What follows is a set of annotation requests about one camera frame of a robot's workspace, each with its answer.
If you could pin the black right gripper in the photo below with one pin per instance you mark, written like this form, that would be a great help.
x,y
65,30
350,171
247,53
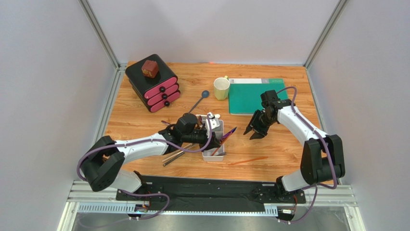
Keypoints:
x,y
260,120

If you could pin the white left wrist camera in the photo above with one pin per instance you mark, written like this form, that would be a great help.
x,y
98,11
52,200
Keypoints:
x,y
212,123

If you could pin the red brown cube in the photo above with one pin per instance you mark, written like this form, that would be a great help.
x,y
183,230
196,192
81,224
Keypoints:
x,y
150,68

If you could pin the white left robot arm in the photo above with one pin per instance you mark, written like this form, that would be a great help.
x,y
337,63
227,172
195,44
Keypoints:
x,y
101,166

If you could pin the green notebook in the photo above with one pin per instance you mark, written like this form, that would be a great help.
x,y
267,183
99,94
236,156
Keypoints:
x,y
244,93

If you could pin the blue grey plastic spoon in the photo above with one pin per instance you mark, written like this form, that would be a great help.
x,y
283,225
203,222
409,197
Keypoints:
x,y
204,94

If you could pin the black pink drawer box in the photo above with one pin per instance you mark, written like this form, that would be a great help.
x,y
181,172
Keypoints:
x,y
156,93

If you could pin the white compartment organizer box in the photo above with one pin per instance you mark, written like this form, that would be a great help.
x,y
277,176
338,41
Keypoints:
x,y
215,154

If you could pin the pale yellow mug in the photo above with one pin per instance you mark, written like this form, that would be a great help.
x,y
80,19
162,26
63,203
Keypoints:
x,y
221,88

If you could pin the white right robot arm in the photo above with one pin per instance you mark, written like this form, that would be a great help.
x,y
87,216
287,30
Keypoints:
x,y
322,161

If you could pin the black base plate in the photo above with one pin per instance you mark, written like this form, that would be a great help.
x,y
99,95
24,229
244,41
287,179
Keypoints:
x,y
207,195

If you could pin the iridescent purple knife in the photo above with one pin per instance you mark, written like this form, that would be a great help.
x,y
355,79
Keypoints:
x,y
226,136

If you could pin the white ceramic spoon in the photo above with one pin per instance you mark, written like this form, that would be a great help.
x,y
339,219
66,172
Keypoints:
x,y
216,115

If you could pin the silver utensil in organizer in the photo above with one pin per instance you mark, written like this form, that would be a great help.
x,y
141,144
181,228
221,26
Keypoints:
x,y
221,154

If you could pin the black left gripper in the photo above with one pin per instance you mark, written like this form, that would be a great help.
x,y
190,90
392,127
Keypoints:
x,y
214,142

